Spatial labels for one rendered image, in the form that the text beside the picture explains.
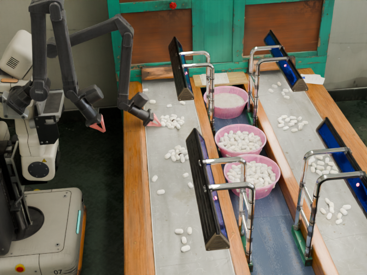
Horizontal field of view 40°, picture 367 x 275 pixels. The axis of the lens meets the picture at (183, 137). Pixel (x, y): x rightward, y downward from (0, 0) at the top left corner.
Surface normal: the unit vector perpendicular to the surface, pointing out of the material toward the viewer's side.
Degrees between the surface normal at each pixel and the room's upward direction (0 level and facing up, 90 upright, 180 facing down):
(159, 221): 0
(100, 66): 90
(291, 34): 90
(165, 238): 0
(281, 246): 0
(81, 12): 90
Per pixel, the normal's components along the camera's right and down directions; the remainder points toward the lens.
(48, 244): -0.04, -0.83
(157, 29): 0.10, 0.56
